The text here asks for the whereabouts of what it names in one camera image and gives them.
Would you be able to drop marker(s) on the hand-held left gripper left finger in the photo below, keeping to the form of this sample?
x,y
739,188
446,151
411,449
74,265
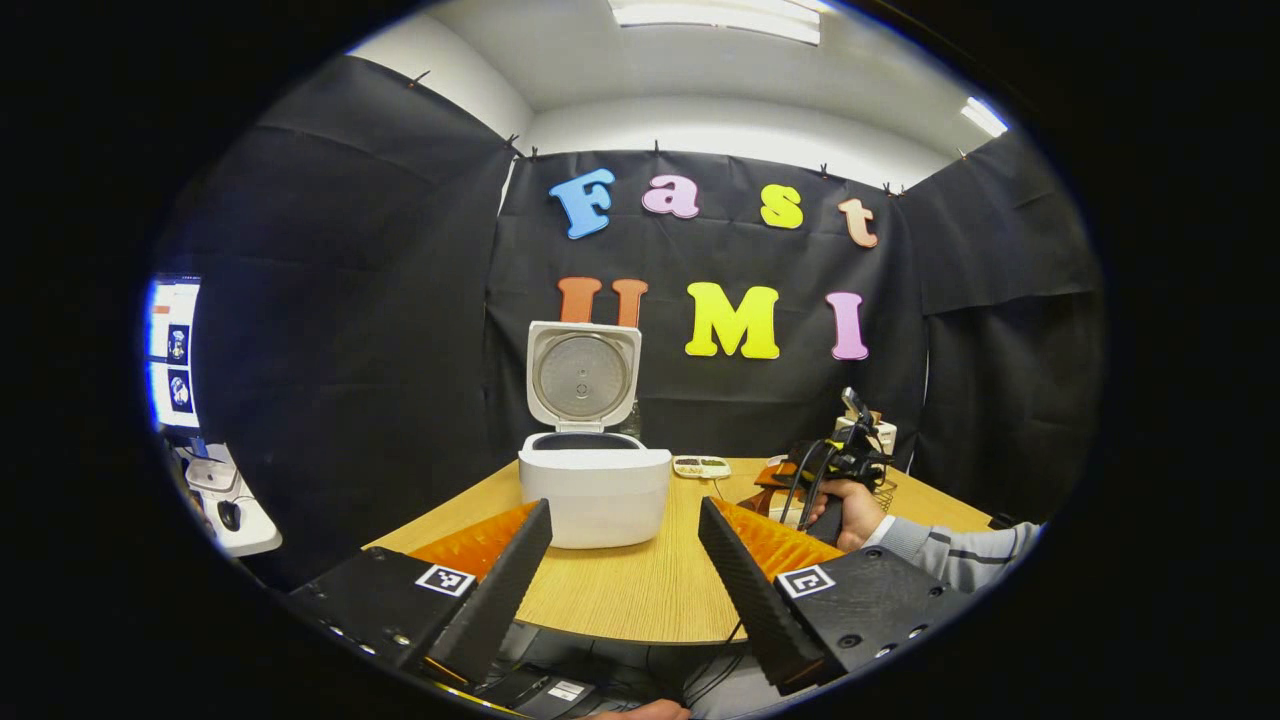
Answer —
x,y
500,600

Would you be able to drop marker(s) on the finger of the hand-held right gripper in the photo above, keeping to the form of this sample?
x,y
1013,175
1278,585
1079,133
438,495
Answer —
x,y
778,476

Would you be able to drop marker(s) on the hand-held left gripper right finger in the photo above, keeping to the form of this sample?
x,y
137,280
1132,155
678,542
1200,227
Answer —
x,y
750,600

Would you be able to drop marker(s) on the white rice box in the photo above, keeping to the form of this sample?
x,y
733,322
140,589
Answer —
x,y
788,510

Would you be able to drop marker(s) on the white rice cooker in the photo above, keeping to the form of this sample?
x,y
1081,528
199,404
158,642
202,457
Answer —
x,y
595,500

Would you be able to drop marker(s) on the white toaster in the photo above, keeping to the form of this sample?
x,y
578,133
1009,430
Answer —
x,y
885,435

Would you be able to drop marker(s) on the white divided grain dish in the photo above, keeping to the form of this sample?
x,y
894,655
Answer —
x,y
700,467

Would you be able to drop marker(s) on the white side desk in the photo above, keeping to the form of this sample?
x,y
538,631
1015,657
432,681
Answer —
x,y
250,535

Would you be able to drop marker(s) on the black computer mouse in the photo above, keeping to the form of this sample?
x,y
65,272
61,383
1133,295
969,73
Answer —
x,y
229,515

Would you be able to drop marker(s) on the black backdrop cloth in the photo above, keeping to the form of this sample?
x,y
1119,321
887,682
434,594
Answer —
x,y
350,350

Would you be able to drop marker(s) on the white desktop device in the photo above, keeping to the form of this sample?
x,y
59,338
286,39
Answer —
x,y
212,475

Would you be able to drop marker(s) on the small ceiling light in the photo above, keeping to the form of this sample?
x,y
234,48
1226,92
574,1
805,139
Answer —
x,y
985,117

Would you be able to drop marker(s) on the computer monitor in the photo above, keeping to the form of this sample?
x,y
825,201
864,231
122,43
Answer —
x,y
175,350

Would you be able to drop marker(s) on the long ceiling light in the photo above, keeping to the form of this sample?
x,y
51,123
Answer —
x,y
715,18

